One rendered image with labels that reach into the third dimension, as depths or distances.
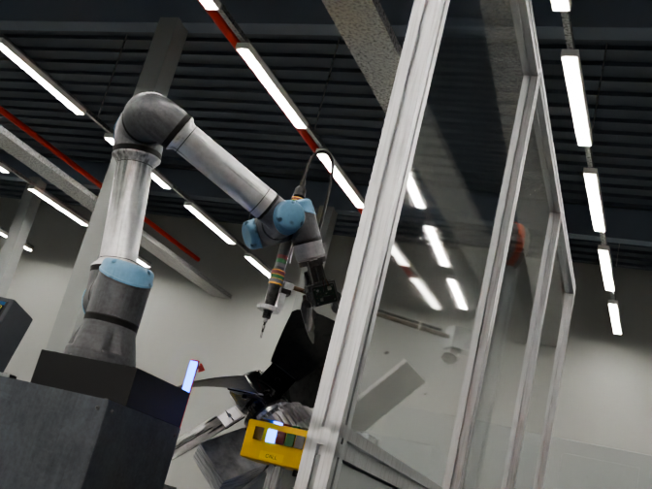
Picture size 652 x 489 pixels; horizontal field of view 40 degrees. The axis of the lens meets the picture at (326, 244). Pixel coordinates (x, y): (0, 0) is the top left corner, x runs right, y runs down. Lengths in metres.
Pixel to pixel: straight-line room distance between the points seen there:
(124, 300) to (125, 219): 0.26
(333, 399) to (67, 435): 0.74
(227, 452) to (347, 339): 1.39
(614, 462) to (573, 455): 0.33
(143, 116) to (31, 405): 0.68
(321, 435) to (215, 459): 1.38
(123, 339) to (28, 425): 0.26
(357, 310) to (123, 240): 1.02
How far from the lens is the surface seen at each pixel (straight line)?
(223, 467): 2.48
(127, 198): 2.11
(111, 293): 1.90
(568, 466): 7.88
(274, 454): 2.11
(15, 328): 2.62
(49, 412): 1.79
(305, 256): 2.22
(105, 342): 1.87
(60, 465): 1.75
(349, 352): 1.13
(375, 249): 1.17
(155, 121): 2.04
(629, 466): 7.86
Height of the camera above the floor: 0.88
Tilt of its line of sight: 17 degrees up
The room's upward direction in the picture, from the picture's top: 14 degrees clockwise
